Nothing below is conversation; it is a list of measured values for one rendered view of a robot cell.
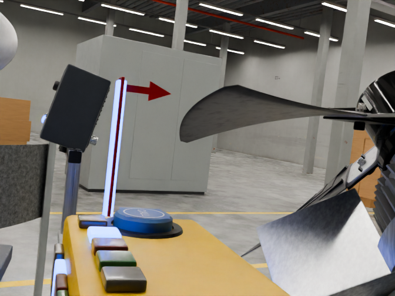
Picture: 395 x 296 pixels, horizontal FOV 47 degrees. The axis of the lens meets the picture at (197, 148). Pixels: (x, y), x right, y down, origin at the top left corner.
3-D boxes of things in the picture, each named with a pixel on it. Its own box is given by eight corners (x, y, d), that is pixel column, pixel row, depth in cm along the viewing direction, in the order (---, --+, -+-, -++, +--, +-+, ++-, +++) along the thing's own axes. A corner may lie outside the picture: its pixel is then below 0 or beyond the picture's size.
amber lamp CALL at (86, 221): (107, 229, 29) (107, 220, 29) (78, 228, 29) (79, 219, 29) (103, 222, 31) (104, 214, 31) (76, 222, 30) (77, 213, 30)
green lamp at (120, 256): (136, 273, 22) (137, 261, 22) (98, 273, 21) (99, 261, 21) (130, 261, 23) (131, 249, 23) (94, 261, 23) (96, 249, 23)
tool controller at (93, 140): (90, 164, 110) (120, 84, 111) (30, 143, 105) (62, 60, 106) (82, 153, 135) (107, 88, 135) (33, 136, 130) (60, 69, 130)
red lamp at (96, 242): (127, 257, 24) (129, 246, 24) (93, 257, 23) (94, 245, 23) (122, 247, 26) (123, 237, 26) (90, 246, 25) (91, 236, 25)
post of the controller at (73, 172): (74, 234, 105) (82, 150, 104) (60, 234, 104) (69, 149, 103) (73, 231, 108) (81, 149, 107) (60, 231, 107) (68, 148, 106)
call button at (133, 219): (177, 244, 30) (180, 218, 29) (116, 242, 28) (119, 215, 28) (163, 228, 33) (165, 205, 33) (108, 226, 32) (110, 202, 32)
